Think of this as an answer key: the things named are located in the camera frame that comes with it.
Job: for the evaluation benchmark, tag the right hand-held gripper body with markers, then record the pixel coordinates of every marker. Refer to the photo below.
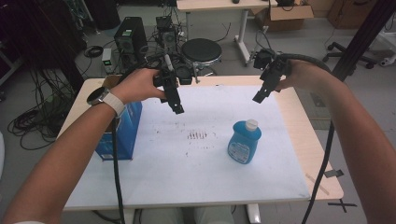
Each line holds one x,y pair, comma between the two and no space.
271,67

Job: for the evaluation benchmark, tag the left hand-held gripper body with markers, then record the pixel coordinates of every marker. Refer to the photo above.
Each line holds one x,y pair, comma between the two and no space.
169,77

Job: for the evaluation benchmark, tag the blue cardboard box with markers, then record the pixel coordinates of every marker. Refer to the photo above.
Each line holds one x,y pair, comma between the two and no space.
126,133

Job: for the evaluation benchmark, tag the blue bottle with white cap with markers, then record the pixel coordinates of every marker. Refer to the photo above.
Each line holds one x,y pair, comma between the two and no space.
244,143

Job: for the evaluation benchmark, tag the person's right hand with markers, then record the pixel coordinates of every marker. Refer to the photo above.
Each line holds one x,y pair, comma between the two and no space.
305,76

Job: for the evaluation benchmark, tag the person's left hand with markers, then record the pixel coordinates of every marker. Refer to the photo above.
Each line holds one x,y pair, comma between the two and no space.
137,85

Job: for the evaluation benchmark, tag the black round stool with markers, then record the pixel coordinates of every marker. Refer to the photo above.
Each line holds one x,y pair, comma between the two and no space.
201,51

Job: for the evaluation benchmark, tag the small black computer case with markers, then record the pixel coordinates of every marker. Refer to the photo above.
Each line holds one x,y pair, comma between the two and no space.
166,34

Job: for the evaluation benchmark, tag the open cardboard box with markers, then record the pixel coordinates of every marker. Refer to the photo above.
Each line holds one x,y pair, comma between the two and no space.
286,17

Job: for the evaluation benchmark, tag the white band wristwatch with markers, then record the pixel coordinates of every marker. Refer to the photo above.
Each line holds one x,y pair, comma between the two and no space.
109,99

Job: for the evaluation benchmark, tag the black computer tower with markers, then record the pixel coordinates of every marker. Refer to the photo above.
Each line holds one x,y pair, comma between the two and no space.
129,39

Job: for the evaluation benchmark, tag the small grey power unit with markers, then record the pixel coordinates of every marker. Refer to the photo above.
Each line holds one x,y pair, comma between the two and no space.
107,59

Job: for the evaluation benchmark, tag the white table mat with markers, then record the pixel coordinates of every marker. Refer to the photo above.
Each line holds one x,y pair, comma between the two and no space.
193,174

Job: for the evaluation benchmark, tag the black office chair base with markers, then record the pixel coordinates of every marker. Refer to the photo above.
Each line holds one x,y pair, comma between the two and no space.
348,54

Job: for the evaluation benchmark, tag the white desk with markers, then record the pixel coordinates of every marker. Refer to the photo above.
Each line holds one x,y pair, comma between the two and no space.
218,4

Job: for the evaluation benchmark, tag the brown cardboard box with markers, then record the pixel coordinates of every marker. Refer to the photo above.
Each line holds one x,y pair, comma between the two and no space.
351,14

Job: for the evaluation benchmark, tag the black metal stand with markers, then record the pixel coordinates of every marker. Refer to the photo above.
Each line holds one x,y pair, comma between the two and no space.
364,37

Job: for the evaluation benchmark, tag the grey tape piece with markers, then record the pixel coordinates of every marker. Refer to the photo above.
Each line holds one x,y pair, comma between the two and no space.
333,173

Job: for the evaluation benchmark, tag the black tape cross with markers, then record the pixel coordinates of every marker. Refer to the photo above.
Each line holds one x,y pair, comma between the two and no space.
342,205

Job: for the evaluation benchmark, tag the dark cabinet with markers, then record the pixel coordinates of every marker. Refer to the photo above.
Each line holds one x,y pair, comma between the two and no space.
37,34

